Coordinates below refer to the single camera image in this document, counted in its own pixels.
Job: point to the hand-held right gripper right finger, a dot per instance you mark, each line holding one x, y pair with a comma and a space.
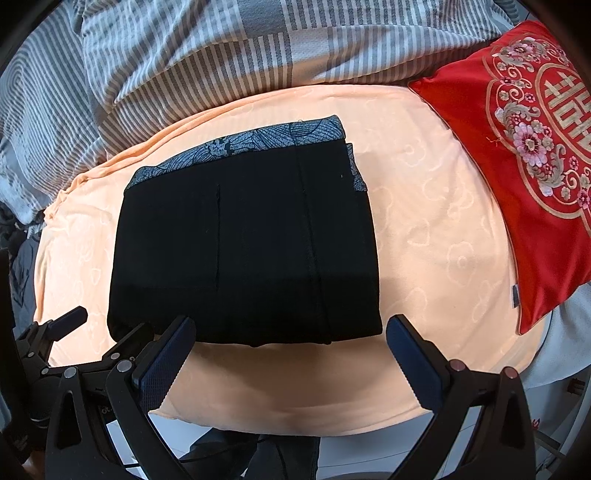
415, 364

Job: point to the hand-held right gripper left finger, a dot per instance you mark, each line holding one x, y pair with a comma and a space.
161, 367

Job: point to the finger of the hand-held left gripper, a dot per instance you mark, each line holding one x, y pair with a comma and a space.
131, 340
69, 318

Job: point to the black pants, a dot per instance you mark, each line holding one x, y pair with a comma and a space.
254, 254

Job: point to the dark clothing pile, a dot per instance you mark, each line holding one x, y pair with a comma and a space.
23, 267

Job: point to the orange blanket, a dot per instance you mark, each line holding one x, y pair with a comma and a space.
438, 230

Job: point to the light grey bed sheet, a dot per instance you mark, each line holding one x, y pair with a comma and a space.
568, 337

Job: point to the red embroidered pillow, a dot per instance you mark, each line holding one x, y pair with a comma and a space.
521, 207

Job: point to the grey striped duvet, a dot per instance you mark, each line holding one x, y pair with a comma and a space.
184, 55

